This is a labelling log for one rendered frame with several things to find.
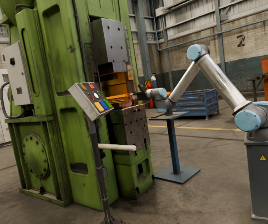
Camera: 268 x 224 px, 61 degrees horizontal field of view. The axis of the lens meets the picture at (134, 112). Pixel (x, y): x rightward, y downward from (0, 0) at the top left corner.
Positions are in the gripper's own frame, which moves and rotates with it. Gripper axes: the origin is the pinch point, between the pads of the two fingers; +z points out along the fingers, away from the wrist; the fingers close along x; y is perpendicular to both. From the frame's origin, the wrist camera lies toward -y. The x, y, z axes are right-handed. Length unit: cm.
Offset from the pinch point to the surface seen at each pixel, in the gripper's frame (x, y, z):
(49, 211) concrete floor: -65, 106, 74
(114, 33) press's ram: -3, -60, 8
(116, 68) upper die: -8.5, -26.2, 7.8
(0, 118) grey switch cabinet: 88, 33, 526
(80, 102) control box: -73, -2, -11
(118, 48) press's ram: 0.1, -45.4, 8.1
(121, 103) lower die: -8.2, 8.3, 7.3
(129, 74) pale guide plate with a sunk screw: 26.4, -20.2, 19.8
